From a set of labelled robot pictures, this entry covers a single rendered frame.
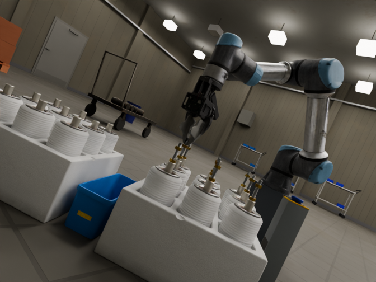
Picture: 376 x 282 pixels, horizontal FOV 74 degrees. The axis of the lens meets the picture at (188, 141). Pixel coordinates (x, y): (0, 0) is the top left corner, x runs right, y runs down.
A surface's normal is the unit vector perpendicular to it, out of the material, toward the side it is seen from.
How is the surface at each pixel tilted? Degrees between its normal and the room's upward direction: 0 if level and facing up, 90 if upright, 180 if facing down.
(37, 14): 90
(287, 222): 90
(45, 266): 0
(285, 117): 90
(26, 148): 90
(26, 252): 0
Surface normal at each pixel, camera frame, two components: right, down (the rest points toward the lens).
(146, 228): -0.11, -0.03
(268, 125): -0.54, -0.22
